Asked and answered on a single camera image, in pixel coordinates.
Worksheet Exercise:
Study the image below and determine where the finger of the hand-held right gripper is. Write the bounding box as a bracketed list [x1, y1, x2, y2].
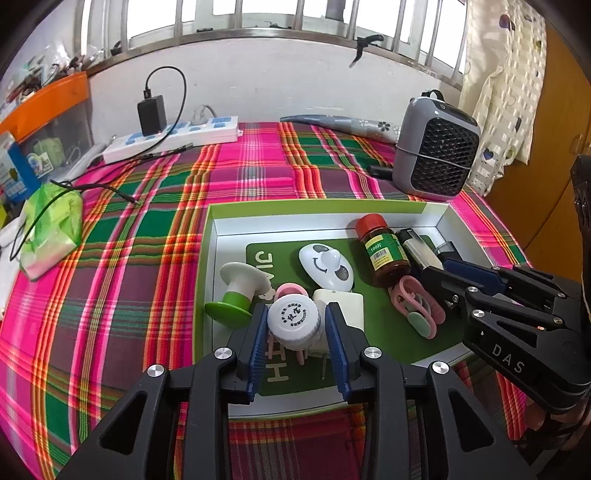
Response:
[443, 258, 514, 295]
[420, 267, 482, 320]

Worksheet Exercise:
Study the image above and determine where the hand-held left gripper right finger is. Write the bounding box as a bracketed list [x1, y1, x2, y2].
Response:
[323, 301, 539, 480]

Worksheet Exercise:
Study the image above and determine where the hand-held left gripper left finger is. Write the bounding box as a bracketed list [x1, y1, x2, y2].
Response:
[55, 302, 271, 480]

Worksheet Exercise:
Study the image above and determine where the pink cable winder clip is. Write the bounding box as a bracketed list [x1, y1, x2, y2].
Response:
[389, 275, 447, 341]
[265, 282, 310, 366]

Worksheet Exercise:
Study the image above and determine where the white charger cube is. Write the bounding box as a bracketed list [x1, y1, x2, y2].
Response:
[312, 288, 365, 358]

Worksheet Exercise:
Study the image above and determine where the black cylinder container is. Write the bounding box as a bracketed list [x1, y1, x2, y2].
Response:
[396, 227, 446, 278]

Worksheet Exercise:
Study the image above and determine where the green and white cardboard box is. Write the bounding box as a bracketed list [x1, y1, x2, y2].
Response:
[193, 198, 490, 418]

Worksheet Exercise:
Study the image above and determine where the white round jar printed lid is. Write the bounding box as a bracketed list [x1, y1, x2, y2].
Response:
[268, 295, 322, 350]

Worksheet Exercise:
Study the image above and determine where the brown bottle with red cap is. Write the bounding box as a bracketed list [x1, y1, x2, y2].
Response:
[355, 213, 411, 288]

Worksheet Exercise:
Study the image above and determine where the white panda-face gadget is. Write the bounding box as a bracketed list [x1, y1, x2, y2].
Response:
[298, 243, 355, 292]

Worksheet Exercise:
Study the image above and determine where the person's right hand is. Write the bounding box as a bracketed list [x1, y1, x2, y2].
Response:
[526, 399, 583, 445]

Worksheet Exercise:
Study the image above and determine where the grey fan heater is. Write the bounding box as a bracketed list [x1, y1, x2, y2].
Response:
[392, 90, 482, 202]

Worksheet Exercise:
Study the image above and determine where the wooden wardrobe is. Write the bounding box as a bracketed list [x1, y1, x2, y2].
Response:
[487, 18, 591, 278]

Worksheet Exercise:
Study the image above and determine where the cream heart-print curtain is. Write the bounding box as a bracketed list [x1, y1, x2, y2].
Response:
[462, 0, 550, 197]

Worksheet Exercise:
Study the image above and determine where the white power strip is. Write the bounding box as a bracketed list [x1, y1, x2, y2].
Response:
[102, 115, 241, 164]

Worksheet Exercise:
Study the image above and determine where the green tissue pack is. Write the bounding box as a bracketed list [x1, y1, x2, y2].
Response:
[19, 184, 85, 281]

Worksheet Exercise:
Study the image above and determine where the white plastic device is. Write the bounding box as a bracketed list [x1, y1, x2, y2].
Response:
[55, 142, 108, 183]

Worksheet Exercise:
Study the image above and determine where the black charger adapter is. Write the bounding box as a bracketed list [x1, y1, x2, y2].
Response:
[137, 95, 168, 137]

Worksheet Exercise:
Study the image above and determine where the white flat box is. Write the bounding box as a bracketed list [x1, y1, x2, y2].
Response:
[0, 222, 26, 324]

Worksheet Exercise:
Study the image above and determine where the blue and white box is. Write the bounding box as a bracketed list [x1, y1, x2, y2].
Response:
[0, 131, 42, 206]

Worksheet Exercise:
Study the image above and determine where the metal window grille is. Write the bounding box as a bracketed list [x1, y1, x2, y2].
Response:
[76, 0, 469, 93]

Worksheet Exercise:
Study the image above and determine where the clear bin with orange lid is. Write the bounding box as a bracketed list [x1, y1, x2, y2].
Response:
[0, 71, 95, 181]

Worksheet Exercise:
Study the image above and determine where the pile of windowsill clutter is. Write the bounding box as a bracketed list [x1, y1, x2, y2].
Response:
[0, 44, 121, 107]

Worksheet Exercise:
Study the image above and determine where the black strap on window bar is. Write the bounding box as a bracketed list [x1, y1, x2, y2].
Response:
[349, 33, 383, 68]

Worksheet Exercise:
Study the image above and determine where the black charging cable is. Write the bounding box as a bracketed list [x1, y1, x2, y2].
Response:
[9, 67, 188, 273]

